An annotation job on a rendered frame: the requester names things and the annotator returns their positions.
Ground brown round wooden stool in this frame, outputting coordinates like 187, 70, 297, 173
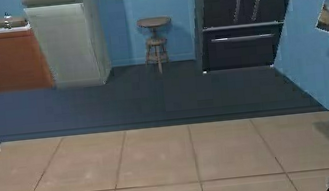
136, 15, 177, 77

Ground black fridge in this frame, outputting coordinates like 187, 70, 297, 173
196, 0, 306, 75

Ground grey white tall cabinet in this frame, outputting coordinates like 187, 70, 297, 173
21, 0, 114, 93

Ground brown wooden counter cabinet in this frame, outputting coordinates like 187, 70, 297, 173
0, 19, 55, 93

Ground grey fridge drawer handle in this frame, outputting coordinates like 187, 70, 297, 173
210, 32, 275, 45

